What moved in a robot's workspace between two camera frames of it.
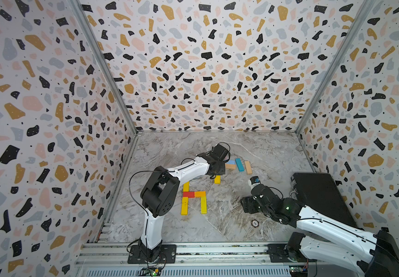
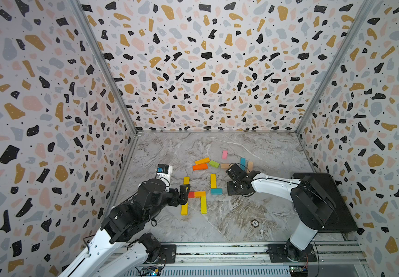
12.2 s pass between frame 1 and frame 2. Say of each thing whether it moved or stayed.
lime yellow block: stayed
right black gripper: moved
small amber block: stayed
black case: stayed
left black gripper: moved
